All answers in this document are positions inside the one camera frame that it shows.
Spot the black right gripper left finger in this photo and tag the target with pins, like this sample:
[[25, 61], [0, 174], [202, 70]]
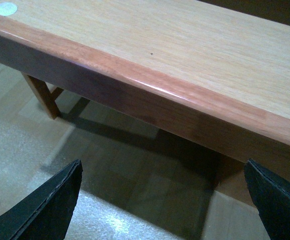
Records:
[[46, 213]]

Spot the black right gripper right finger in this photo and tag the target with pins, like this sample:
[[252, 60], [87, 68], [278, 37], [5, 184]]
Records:
[[270, 193]]

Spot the wooden desk leg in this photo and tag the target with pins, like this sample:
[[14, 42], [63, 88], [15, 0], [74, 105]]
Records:
[[47, 97]]

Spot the white round cable grommet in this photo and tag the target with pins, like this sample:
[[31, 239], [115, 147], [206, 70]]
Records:
[[7, 9]]

